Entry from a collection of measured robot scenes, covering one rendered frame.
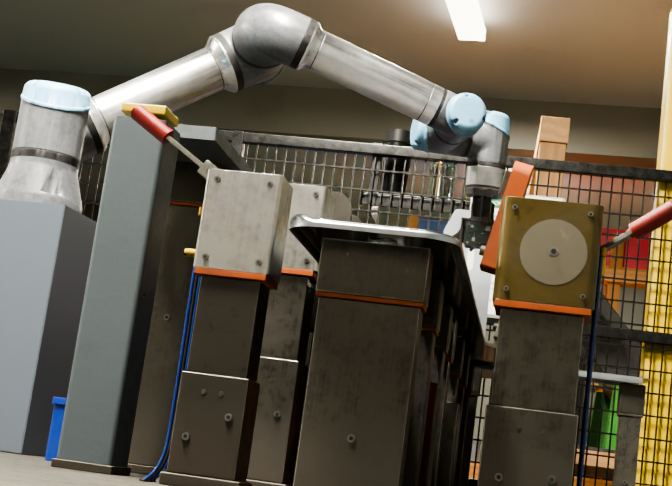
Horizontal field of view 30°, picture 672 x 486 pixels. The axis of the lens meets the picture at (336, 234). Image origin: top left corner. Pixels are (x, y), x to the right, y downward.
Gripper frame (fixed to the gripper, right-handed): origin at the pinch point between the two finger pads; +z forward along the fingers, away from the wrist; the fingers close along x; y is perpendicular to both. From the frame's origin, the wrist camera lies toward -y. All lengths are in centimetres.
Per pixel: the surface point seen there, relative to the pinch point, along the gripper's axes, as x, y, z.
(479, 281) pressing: -0.6, -27.2, -3.7
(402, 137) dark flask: -26, -66, -40
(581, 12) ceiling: 17, -297, -140
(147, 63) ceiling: -218, -418, -127
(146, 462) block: -38, 78, 32
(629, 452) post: 33.4, -10.5, 27.8
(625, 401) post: 31.7, -11.1, 17.9
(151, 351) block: -40, 76, 17
